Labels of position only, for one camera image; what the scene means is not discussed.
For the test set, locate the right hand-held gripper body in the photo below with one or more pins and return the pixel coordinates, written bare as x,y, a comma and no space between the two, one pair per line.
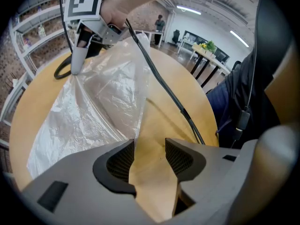
82,5

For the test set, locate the long ceiling light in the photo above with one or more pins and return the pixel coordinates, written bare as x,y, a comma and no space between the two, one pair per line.
239,39
188,10

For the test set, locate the black office chair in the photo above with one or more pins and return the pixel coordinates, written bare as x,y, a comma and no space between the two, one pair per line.
175,35

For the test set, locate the person's right hand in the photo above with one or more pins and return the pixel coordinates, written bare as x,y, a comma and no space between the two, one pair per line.
114,13

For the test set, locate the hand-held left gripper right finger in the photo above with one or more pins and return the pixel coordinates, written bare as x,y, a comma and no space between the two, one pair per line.
211,172

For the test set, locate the small light round table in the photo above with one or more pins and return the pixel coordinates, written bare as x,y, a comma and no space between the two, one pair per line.
211,60

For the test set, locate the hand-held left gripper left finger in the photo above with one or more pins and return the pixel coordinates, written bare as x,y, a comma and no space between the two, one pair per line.
77,196

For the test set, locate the white square table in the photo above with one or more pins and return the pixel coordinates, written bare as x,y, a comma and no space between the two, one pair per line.
16,90

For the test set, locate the clear plastic bag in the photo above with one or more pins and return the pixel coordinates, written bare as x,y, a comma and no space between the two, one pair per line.
105,83

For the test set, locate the green potted plant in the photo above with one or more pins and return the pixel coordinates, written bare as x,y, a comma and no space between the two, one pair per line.
209,46

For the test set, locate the white shelf unit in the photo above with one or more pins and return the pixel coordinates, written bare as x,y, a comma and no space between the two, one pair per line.
30,22

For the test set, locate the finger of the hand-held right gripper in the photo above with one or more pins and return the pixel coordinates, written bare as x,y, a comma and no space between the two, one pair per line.
78,60

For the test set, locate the person's dark blue trousers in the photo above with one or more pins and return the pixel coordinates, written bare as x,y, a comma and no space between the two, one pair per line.
219,107

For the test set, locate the person in dark clothes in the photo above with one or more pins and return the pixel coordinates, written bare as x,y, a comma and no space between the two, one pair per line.
264,55

